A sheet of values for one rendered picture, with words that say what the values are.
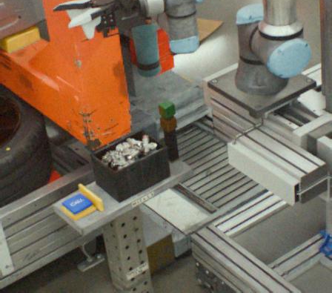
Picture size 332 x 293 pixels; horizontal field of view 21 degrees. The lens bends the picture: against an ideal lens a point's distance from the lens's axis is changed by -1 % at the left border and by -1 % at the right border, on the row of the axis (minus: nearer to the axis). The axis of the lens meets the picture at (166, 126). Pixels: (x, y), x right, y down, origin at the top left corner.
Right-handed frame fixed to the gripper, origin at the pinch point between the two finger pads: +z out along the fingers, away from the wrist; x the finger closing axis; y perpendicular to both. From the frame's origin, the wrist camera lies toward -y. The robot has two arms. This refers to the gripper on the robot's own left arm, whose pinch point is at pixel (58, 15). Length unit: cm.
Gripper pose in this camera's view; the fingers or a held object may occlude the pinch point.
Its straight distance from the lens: 207.9
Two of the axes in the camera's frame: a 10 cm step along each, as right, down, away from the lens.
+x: -3.4, -3.6, 8.7
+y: 1.6, 8.9, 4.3
